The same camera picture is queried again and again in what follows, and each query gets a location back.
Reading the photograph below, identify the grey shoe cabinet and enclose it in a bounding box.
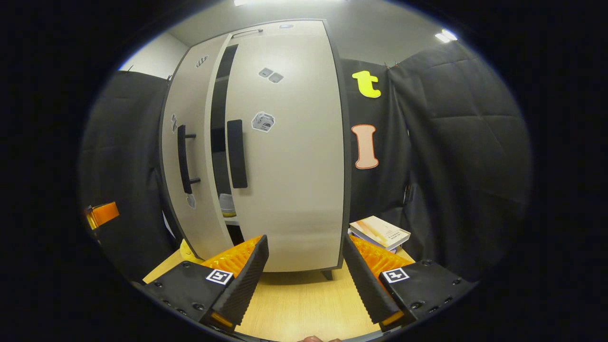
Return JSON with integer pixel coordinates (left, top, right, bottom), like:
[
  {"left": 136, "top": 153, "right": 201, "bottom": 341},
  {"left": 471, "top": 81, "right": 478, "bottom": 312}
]
[{"left": 159, "top": 18, "right": 352, "bottom": 281}]

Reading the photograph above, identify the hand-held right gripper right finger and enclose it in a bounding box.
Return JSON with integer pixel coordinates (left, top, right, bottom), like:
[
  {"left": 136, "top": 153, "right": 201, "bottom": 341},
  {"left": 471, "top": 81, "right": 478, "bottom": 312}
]
[{"left": 342, "top": 234, "right": 478, "bottom": 333}]

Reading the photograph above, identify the yellow object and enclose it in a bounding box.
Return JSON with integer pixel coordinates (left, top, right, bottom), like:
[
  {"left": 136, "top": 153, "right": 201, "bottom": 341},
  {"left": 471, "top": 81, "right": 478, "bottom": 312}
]
[{"left": 179, "top": 239, "right": 205, "bottom": 265}]

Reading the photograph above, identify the black backdrop cloth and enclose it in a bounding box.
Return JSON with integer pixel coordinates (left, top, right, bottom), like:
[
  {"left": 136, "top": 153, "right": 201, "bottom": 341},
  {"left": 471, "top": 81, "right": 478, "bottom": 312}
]
[{"left": 78, "top": 40, "right": 532, "bottom": 283}]

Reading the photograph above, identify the cream cover book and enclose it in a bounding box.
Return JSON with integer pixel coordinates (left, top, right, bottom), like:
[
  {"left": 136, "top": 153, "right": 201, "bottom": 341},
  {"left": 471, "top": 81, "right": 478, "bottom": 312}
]
[{"left": 350, "top": 216, "right": 411, "bottom": 251}]

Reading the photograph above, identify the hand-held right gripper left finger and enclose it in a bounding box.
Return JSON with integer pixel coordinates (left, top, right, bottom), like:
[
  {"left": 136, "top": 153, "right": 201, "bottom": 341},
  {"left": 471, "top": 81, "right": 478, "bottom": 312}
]
[{"left": 142, "top": 234, "right": 270, "bottom": 332}]

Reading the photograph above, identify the white striped shoe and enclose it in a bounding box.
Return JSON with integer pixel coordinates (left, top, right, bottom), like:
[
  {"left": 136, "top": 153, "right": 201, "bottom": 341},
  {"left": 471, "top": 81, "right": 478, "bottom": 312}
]
[{"left": 219, "top": 193, "right": 237, "bottom": 218}]

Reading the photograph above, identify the grey shoe cabinet door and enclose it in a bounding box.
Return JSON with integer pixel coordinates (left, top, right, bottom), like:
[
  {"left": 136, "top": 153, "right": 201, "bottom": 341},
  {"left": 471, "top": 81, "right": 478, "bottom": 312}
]
[
  {"left": 223, "top": 19, "right": 345, "bottom": 273},
  {"left": 161, "top": 33, "right": 234, "bottom": 261}
]

